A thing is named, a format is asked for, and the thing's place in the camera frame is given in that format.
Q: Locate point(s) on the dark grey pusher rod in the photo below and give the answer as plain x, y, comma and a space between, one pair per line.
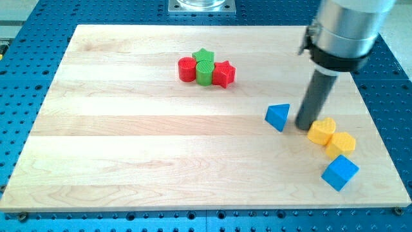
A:
314, 99

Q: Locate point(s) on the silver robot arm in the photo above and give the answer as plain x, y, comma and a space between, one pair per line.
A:
340, 39

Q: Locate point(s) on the yellow hexagon block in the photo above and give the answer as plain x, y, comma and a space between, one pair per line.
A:
341, 143

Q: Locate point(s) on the blue cube block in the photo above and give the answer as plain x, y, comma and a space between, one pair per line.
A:
339, 172

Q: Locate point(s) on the yellow heart block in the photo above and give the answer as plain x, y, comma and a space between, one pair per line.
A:
321, 131

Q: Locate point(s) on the blue triangle block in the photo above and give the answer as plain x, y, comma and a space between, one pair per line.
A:
277, 115

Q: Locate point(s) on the red star block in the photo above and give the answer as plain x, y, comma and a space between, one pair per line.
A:
223, 74

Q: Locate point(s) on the green cylinder block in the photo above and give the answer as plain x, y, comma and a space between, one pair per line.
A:
204, 70

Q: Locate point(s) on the green star block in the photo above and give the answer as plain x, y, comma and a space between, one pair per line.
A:
203, 55

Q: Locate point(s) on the red cylinder block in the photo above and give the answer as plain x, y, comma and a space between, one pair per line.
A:
187, 69

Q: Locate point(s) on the wooden board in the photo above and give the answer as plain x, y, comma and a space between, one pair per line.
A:
119, 131

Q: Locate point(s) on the blue perforated table plate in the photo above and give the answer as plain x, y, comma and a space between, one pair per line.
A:
34, 56

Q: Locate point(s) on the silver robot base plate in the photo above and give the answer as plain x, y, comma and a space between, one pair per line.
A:
176, 7

